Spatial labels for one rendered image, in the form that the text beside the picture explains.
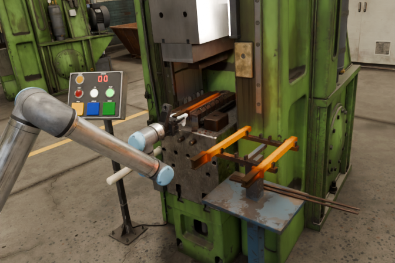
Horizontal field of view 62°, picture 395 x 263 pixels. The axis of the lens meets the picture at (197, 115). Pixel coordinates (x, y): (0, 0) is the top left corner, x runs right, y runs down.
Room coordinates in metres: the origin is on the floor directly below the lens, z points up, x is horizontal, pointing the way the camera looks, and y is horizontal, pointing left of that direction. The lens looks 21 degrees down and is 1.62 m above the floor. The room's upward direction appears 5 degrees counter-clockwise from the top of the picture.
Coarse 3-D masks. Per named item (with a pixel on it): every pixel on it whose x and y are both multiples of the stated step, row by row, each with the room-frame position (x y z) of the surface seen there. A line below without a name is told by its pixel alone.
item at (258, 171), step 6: (294, 138) 1.31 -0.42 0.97; (282, 144) 1.26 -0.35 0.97; (288, 144) 1.25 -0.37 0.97; (276, 150) 1.21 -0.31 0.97; (282, 150) 1.21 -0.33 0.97; (270, 156) 1.17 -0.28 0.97; (276, 156) 1.16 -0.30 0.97; (264, 162) 1.12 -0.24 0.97; (270, 162) 1.12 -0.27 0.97; (252, 168) 1.08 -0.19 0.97; (258, 168) 1.07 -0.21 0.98; (264, 168) 1.09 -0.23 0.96; (246, 174) 1.04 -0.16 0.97; (252, 174) 1.04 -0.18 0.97; (258, 174) 1.07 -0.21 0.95; (246, 180) 1.00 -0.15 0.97; (252, 180) 1.03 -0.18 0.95; (246, 186) 1.00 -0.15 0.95
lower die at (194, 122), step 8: (200, 96) 1.99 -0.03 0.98; (208, 96) 1.95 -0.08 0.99; (224, 96) 1.91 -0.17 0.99; (232, 96) 1.93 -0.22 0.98; (184, 104) 1.86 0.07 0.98; (192, 104) 1.82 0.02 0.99; (208, 104) 1.79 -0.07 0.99; (216, 104) 1.79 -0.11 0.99; (176, 112) 1.72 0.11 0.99; (192, 112) 1.68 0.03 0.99; (200, 112) 1.67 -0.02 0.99; (208, 112) 1.72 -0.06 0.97; (192, 120) 1.66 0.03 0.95
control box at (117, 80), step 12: (84, 72) 1.97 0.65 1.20; (96, 72) 1.95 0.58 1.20; (108, 72) 1.93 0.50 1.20; (120, 72) 1.92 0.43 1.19; (72, 84) 1.95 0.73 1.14; (84, 84) 1.93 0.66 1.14; (96, 84) 1.92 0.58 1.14; (108, 84) 1.90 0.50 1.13; (120, 84) 1.88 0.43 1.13; (72, 96) 1.91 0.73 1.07; (84, 96) 1.90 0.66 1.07; (96, 96) 1.88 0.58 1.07; (108, 96) 1.86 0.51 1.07; (120, 96) 1.85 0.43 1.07; (84, 108) 1.86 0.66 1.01; (120, 108) 1.81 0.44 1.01
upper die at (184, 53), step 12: (228, 36) 1.92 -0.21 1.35; (168, 48) 1.73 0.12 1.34; (180, 48) 1.68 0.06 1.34; (192, 48) 1.64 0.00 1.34; (204, 48) 1.72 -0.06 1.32; (216, 48) 1.82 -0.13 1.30; (228, 48) 1.92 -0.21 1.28; (168, 60) 1.73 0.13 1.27; (180, 60) 1.68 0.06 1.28; (192, 60) 1.64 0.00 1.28
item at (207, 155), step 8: (248, 128) 1.46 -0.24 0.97; (232, 136) 1.38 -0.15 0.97; (240, 136) 1.41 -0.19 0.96; (216, 144) 1.31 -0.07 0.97; (224, 144) 1.31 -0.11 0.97; (200, 152) 1.25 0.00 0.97; (208, 152) 1.25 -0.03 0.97; (216, 152) 1.27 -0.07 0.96; (192, 160) 1.17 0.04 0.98; (200, 160) 1.20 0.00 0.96; (208, 160) 1.22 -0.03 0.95; (192, 168) 1.17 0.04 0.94
